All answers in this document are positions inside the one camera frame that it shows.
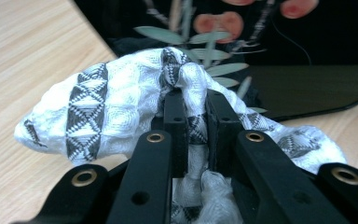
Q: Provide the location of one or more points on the white checkered cloth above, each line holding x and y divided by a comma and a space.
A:
121, 105

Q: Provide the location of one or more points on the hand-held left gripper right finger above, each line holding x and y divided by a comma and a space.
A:
222, 133

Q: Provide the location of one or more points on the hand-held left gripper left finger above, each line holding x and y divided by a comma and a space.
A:
176, 130

